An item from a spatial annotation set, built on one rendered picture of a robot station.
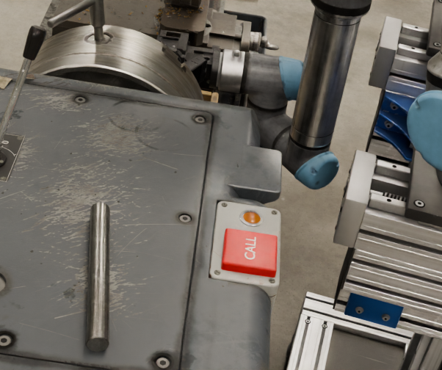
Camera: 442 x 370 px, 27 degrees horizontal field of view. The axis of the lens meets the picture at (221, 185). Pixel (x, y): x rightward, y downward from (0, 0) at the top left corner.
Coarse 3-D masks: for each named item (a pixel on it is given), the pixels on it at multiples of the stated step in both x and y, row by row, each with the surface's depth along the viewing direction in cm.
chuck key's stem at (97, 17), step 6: (96, 0) 134; (102, 0) 135; (96, 6) 135; (102, 6) 135; (90, 12) 136; (96, 12) 135; (102, 12) 136; (90, 18) 136; (96, 18) 136; (102, 18) 136; (96, 24) 136; (102, 24) 137; (96, 30) 137; (102, 30) 138; (96, 36) 138; (102, 36) 138
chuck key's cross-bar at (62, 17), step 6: (84, 0) 133; (90, 0) 134; (78, 6) 132; (84, 6) 133; (90, 6) 134; (66, 12) 130; (72, 12) 131; (78, 12) 132; (54, 18) 129; (60, 18) 129; (66, 18) 130; (48, 24) 129; (54, 24) 128
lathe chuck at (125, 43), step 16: (64, 32) 143; (80, 32) 141; (112, 32) 140; (128, 32) 141; (48, 48) 140; (64, 48) 138; (80, 48) 137; (96, 48) 136; (112, 48) 137; (128, 48) 138; (144, 48) 140; (160, 48) 142; (32, 64) 140; (144, 64) 136; (160, 64) 139; (176, 80) 140; (192, 80) 145; (192, 96) 143
